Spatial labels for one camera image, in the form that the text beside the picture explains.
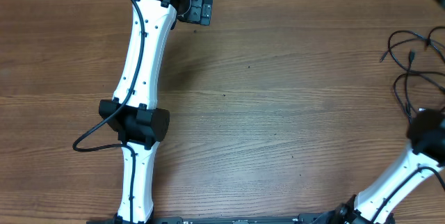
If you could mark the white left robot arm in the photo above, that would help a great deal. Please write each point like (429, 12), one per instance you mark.
(133, 112)

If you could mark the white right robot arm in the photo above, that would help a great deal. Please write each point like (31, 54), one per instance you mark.
(422, 157)

